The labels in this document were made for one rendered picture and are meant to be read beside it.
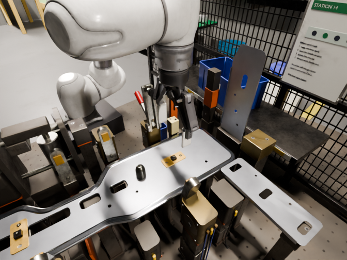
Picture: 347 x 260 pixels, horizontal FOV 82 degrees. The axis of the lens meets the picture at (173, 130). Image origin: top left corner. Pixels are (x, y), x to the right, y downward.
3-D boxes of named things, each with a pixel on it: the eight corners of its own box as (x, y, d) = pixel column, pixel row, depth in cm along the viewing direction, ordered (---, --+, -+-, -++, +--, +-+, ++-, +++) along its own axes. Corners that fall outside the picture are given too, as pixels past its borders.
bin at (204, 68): (231, 115, 86) (237, 87, 77) (196, 85, 107) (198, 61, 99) (261, 107, 91) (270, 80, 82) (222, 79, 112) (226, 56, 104)
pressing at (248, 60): (240, 142, 77) (266, 52, 55) (219, 127, 84) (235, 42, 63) (241, 142, 77) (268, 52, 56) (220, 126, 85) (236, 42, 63)
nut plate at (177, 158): (166, 167, 67) (166, 165, 67) (160, 161, 70) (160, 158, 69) (186, 157, 71) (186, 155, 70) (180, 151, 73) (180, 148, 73)
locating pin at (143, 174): (139, 184, 64) (137, 171, 60) (135, 177, 66) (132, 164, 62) (148, 179, 66) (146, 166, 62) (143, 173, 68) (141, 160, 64)
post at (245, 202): (231, 231, 81) (248, 190, 62) (222, 221, 84) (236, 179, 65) (239, 224, 83) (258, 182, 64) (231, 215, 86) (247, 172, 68)
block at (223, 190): (221, 255, 75) (236, 217, 56) (201, 228, 82) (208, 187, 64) (235, 243, 78) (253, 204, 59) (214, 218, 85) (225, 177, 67)
